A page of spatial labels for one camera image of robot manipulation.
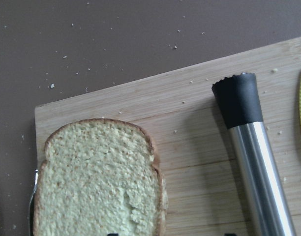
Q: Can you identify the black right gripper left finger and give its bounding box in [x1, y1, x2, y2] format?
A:
[107, 233, 119, 236]

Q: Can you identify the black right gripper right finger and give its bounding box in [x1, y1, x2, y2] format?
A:
[224, 233, 237, 236]

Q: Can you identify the plain bread slice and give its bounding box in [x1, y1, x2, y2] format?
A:
[32, 118, 168, 236]

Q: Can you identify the bamboo cutting board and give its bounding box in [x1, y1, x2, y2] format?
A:
[35, 37, 301, 236]

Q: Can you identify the steel muddler black tip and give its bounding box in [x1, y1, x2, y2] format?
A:
[212, 73, 296, 236]

